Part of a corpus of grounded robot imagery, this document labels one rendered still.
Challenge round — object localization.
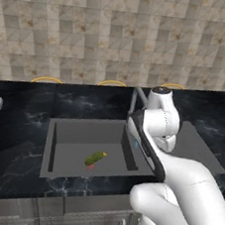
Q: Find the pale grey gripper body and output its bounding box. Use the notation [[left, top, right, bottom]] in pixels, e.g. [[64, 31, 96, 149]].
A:
[[153, 132, 178, 155]]

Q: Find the grey sink faucet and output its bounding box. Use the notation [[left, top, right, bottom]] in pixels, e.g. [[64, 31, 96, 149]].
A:
[[127, 85, 153, 119]]

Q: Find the green cucumber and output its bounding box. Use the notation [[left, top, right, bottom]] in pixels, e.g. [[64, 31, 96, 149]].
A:
[[83, 148, 109, 169]]

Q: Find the grey sink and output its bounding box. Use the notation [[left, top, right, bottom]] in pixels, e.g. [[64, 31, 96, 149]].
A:
[[39, 103, 225, 201]]

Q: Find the grey cupboard panel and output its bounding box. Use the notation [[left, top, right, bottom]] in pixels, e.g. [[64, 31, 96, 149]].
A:
[[37, 183, 136, 225]]

